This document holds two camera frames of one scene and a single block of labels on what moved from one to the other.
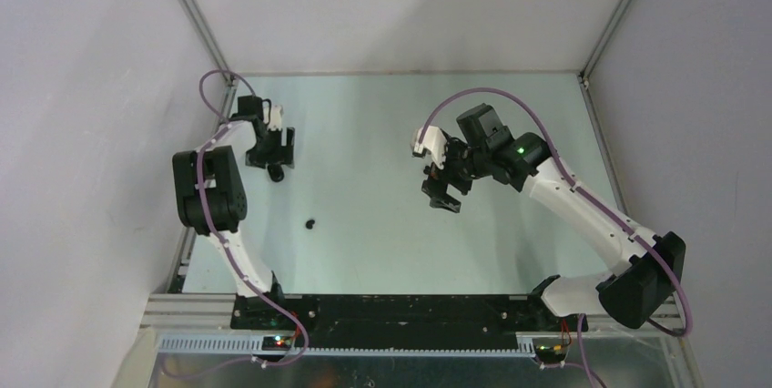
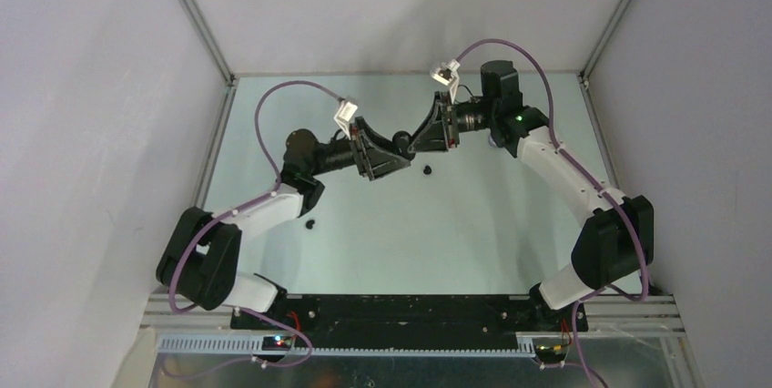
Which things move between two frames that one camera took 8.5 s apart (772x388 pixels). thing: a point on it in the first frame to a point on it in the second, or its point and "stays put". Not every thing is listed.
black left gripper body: (270, 150) to (357, 147)
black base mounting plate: (399, 321) stays put
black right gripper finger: (439, 199) to (431, 135)
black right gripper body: (462, 166) to (452, 127)
